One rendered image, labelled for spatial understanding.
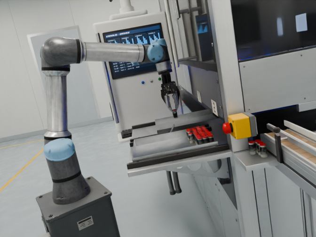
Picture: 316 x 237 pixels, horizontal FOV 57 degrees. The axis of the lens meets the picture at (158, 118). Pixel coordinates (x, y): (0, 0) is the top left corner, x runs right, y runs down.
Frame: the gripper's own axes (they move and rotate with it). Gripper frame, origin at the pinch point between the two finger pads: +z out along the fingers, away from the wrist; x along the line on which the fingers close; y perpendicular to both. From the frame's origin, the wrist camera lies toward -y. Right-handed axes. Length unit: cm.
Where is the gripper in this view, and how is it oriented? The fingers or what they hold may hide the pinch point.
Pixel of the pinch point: (173, 108)
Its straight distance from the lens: 152.3
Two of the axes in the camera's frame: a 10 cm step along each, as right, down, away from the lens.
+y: 0.1, 2.0, -9.8
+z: 2.4, 9.5, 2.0
